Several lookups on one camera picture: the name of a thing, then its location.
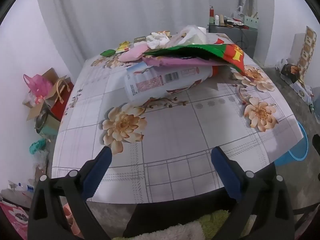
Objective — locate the red thermos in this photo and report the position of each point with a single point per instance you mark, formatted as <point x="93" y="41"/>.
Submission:
<point x="211" y="12"/>

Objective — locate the blue plastic basket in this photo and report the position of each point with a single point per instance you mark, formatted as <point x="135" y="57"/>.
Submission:
<point x="300" y="150"/>

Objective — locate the white curtain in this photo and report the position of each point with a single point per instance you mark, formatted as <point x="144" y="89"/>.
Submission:
<point x="125" y="10"/>

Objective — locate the white plastic bag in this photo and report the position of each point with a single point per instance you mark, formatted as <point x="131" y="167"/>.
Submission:
<point x="280" y="63"/>

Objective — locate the cardboard box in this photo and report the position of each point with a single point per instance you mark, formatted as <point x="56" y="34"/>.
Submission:
<point x="53" y="75"/>

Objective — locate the purple snack packet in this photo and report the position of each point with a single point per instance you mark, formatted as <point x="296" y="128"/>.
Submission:
<point x="170" y="62"/>

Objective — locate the small white bottle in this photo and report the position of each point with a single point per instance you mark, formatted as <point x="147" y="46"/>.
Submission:
<point x="217" y="20"/>

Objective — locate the green fluffy cushion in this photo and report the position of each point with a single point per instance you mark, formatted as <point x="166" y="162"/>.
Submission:
<point x="215" y="220"/>

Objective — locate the teal box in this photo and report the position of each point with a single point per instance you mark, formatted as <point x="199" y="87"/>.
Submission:
<point x="50" y="128"/>

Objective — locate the gold box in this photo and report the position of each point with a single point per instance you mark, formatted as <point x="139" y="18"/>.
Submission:
<point x="139" y="39"/>

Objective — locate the mint green storage box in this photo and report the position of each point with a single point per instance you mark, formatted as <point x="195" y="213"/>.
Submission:
<point x="251" y="22"/>

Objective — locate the assorted small desk items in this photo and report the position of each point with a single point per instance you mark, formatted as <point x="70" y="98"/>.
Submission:
<point x="232" y="22"/>

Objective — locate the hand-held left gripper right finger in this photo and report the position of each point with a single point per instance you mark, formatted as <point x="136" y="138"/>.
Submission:
<point x="225" y="170"/>

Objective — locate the pink slippers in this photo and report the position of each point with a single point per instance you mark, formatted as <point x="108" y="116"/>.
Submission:
<point x="68" y="215"/>

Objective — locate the mint green cup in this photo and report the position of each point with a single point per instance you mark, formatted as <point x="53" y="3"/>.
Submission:
<point x="211" y="21"/>

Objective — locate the pink floral mat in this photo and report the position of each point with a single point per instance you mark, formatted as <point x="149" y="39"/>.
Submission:
<point x="15" y="217"/>

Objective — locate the floral tablecloth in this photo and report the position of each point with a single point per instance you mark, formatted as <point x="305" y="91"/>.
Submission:
<point x="180" y="135"/>

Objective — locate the grey cabinet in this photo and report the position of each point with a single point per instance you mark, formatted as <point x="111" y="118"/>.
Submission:
<point x="247" y="40"/>

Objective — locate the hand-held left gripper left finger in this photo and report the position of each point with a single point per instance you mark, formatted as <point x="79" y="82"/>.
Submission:
<point x="96" y="172"/>

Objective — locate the white paper cup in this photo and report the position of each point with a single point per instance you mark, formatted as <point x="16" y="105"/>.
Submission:
<point x="203" y="30"/>

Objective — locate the white bottle with red cap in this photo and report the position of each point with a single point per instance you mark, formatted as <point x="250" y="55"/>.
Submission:
<point x="160" y="82"/>

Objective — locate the orange snack packet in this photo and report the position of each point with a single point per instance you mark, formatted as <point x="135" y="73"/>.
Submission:
<point x="162" y="32"/>

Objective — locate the pink plastic bag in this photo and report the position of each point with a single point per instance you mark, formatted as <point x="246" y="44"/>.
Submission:
<point x="37" y="85"/>

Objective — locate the teal plastic bag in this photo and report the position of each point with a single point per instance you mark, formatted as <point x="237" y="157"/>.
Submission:
<point x="37" y="146"/>

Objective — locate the white fluffy cushion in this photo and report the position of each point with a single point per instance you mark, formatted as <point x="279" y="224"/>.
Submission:
<point x="170" y="232"/>

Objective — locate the pink snack packet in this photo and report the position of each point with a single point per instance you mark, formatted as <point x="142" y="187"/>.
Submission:
<point x="132" y="53"/>

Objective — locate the clear water bottle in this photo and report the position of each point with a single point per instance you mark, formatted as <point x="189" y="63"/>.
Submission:
<point x="22" y="187"/>

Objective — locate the white printed boxes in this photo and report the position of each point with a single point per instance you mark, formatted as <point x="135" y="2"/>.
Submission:
<point x="302" y="90"/>

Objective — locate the patterned paper roll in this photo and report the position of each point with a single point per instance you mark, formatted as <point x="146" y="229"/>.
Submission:
<point x="308" y="50"/>

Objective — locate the dark snack bag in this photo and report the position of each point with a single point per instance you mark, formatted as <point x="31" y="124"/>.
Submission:
<point x="290" y="71"/>

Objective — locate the small yellow snack packet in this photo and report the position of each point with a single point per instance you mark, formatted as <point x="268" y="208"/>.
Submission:
<point x="123" y="45"/>

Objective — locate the small green snack packet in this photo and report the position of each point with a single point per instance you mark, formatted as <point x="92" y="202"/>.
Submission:
<point x="108" y="52"/>

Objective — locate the green potato chip bag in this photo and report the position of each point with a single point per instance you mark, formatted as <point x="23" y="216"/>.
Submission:
<point x="200" y="50"/>

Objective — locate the metal pot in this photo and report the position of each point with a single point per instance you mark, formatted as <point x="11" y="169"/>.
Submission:
<point x="41" y="120"/>

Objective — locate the beige roll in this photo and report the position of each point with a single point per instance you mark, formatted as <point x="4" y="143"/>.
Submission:
<point x="222" y="21"/>

